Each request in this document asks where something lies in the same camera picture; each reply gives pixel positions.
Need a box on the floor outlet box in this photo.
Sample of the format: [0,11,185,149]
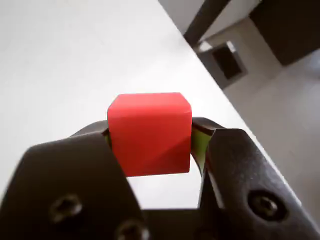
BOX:
[197,41,249,88]

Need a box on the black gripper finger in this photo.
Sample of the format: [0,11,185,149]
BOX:
[191,117,320,240]
[0,120,151,240]

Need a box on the dark table leg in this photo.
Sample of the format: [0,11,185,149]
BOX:
[183,0,232,48]

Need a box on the red lego block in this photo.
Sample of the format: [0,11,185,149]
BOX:
[106,91,193,178]

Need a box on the dark cabinet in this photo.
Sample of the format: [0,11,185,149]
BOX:
[249,0,320,66]

